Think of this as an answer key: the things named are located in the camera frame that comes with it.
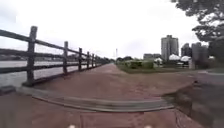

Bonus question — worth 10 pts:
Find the low building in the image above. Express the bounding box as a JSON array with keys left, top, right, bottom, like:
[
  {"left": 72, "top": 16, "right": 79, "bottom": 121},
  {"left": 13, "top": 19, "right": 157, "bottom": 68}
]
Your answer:
[{"left": 143, "top": 53, "right": 163, "bottom": 61}]

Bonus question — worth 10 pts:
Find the row of green bushes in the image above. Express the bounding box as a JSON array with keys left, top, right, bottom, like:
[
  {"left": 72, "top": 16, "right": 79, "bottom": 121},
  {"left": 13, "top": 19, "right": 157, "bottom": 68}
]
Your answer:
[{"left": 116, "top": 59, "right": 156, "bottom": 70}]

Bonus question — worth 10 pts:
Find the dark asphalt road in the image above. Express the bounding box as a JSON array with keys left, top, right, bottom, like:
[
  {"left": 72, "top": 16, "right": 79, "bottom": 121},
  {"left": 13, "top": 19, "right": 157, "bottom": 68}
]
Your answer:
[{"left": 173, "top": 69, "right": 224, "bottom": 128}]

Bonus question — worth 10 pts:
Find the large dark tree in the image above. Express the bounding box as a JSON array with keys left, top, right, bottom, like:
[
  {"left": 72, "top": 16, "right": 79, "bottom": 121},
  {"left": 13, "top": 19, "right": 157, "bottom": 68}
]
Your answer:
[{"left": 171, "top": 0, "right": 224, "bottom": 61}]

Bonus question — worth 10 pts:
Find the red brick path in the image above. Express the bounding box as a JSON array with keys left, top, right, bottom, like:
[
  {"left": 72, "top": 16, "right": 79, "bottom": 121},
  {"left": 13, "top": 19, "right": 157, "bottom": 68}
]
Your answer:
[{"left": 0, "top": 63, "right": 208, "bottom": 128}]

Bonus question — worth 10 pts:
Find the grey concrete kerb strip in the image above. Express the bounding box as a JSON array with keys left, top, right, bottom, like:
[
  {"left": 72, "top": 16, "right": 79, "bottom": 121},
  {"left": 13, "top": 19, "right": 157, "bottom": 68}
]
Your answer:
[{"left": 16, "top": 86, "right": 176, "bottom": 113}]

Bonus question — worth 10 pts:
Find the wooden post and rail fence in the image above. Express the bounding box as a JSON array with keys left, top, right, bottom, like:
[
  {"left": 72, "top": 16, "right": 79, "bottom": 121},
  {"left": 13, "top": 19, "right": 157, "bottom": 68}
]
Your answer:
[{"left": 0, "top": 25, "right": 111, "bottom": 88}]

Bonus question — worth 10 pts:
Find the tall grey building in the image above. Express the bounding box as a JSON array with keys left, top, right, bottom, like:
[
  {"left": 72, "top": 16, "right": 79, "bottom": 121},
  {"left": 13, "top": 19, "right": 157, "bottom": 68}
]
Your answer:
[{"left": 160, "top": 34, "right": 180, "bottom": 62}]

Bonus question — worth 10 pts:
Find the dark grey building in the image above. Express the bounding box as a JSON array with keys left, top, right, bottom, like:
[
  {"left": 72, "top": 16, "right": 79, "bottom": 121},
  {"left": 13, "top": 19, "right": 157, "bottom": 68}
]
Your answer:
[{"left": 180, "top": 42, "right": 193, "bottom": 58}]

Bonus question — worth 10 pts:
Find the grey river water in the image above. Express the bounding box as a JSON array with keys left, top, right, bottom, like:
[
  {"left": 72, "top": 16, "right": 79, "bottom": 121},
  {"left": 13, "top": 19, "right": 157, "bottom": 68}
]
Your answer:
[{"left": 0, "top": 59, "right": 98, "bottom": 88}]

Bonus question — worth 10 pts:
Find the grass strip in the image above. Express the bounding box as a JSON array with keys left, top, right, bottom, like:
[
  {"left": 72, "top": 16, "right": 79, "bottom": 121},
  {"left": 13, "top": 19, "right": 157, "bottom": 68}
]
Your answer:
[{"left": 116, "top": 63, "right": 201, "bottom": 75}]

